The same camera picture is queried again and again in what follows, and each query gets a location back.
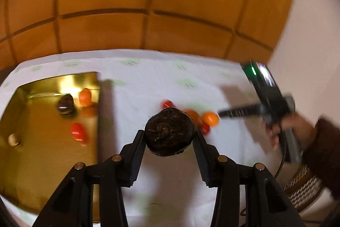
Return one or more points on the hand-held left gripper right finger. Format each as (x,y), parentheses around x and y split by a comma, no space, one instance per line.
(203,160)

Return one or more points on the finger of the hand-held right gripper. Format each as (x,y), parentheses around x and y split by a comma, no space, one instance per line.
(239,111)

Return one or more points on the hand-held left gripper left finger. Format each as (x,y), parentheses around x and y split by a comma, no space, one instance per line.
(136,152)

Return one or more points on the plain orange mandarin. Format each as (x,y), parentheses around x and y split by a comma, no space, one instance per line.
(211,119)

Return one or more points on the small red cherry tomato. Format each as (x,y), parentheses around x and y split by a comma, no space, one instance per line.
(168,104)
(205,130)

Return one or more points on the round dark mangosteen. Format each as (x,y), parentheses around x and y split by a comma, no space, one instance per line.
(168,134)

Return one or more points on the orange mandarin with green leaf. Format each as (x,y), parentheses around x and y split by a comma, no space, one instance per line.
(195,116)

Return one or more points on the large red tomato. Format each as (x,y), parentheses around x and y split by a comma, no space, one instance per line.
(77,131)

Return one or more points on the orange mandarin with short stem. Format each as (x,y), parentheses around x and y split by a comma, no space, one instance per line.
(85,97)

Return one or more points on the dark mangosteen with curled top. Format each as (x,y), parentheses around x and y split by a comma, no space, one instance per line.
(66,104)

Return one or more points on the gold metal tin box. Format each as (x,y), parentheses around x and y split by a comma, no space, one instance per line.
(39,163)

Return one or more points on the small beige longan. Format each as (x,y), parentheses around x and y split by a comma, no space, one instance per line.
(13,139)

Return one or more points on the person's right forearm brown sleeve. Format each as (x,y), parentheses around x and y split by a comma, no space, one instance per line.
(324,152)

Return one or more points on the person's right hand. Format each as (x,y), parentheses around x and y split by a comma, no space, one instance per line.
(300,127)

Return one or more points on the white tablecloth with green print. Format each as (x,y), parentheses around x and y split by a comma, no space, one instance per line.
(159,78)

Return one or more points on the woven wicker chair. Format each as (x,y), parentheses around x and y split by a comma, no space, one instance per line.
(302,187)

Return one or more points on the wooden panelled wardrobe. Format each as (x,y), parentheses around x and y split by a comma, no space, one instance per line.
(132,3)

